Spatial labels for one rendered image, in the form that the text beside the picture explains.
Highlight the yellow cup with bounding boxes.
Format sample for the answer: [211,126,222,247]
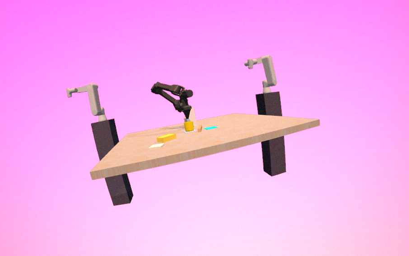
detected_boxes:
[184,121,194,132]

